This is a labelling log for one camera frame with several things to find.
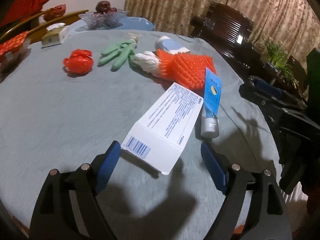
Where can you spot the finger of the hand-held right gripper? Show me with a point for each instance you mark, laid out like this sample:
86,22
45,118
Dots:
268,88
251,92

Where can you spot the beige wrapper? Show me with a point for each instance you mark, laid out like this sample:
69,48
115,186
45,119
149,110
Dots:
135,37

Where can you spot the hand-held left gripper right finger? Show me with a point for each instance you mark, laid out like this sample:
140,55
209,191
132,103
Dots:
215,170

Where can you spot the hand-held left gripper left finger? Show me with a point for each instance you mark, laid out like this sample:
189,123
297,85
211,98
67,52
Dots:
107,165

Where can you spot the dark wooden armchair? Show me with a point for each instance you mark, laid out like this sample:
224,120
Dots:
297,70
225,27

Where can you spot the green plant in patterned pot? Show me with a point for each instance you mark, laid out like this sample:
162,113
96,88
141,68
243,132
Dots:
277,55

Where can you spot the dark wooden side table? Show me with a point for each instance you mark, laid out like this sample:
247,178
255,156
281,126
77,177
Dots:
255,60

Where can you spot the grey blanket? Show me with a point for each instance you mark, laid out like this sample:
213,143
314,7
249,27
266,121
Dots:
62,117

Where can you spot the wooden cabinet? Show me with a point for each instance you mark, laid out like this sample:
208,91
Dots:
72,15

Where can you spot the red apple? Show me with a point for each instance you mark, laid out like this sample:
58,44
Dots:
103,6
113,9

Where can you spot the red plastic bag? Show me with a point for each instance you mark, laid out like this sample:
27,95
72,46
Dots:
78,62

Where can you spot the glass fruit bowl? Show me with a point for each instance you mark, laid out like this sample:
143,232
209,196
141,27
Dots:
105,20

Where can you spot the white cardboard box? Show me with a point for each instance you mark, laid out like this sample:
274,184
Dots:
165,122

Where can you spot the orange foam net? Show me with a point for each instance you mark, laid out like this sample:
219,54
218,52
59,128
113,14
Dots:
185,67

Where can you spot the blue white pouch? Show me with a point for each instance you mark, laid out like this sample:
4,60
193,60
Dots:
170,45

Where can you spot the light blue tube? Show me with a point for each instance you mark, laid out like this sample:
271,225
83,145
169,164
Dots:
211,97

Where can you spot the beige patterned curtain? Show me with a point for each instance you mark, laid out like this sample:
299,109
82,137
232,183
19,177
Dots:
175,0

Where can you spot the red cloth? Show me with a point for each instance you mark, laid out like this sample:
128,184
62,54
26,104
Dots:
25,0

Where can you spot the tissue box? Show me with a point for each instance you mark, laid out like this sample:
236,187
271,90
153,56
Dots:
52,38

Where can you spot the green rubber glove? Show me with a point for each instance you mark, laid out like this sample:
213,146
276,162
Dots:
117,52

